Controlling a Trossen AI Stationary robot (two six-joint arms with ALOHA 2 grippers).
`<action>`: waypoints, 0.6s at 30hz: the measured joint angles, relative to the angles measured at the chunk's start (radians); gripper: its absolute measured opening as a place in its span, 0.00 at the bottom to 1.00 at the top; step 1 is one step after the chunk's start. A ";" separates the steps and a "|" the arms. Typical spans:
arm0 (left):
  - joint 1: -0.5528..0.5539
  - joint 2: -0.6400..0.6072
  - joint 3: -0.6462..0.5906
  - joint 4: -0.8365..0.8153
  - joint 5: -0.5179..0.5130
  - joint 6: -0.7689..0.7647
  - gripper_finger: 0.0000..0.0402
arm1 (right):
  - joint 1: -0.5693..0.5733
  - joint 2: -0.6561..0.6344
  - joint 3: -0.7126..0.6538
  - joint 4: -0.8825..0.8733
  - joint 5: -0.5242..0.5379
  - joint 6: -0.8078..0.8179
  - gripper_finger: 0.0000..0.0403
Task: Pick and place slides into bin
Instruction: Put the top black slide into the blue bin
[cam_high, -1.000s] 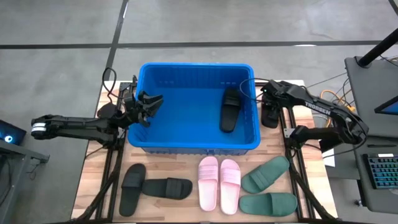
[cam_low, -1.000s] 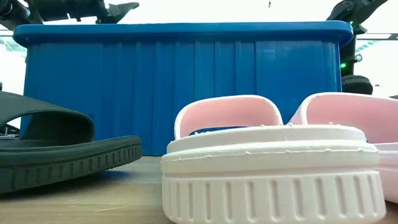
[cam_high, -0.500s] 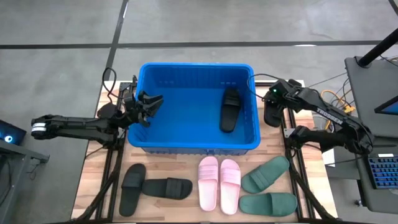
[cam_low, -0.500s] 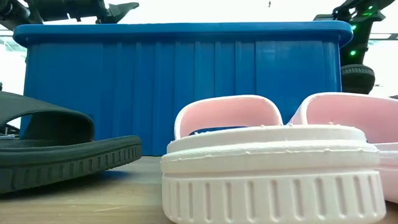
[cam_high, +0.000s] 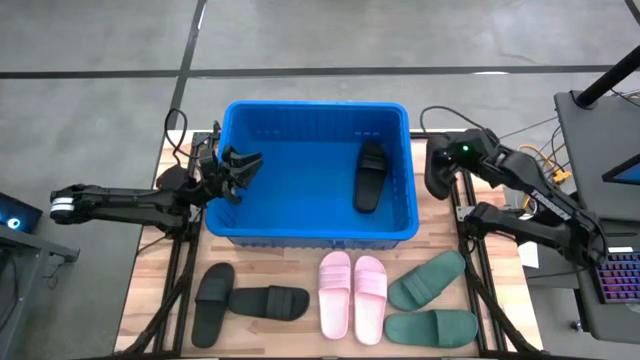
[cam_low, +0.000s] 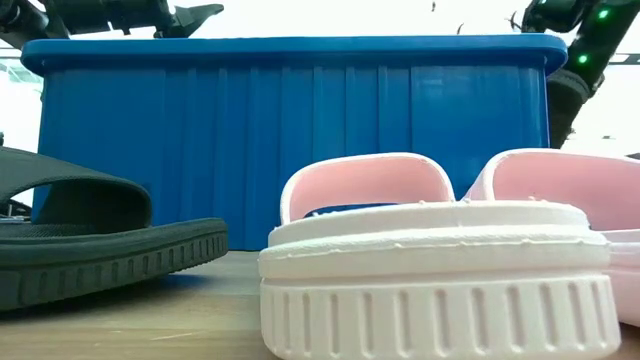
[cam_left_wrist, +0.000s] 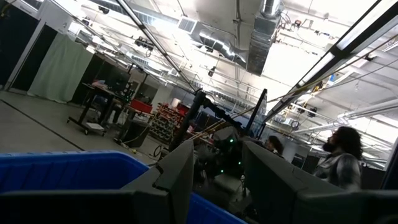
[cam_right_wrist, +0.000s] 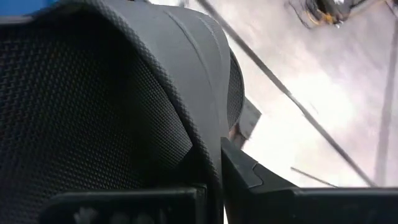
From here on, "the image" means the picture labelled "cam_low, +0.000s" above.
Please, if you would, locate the blue plastic bin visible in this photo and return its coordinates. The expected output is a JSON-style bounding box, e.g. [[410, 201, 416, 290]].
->
[[21, 33, 569, 252]]

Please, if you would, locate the pink slide sandal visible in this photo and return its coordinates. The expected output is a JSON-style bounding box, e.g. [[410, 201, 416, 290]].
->
[[462, 147, 640, 329], [257, 152, 622, 360]]

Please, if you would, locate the black slide sandal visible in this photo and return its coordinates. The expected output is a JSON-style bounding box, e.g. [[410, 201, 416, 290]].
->
[[0, 144, 230, 312]]

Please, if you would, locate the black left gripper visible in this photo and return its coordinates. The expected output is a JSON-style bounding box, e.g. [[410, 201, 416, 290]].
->
[[40, 0, 225, 39]]

